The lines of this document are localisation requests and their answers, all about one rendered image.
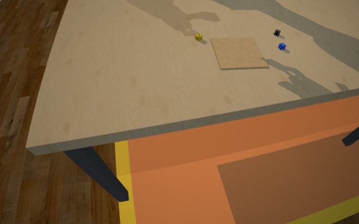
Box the tan square mat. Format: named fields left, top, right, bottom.
left=211, top=37, right=269, bottom=70

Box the black die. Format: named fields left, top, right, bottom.
left=274, top=29, right=281, bottom=36

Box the blue die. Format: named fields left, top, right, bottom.
left=278, top=43, right=286, bottom=50

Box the yellow die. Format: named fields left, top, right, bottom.
left=195, top=34, right=202, bottom=41

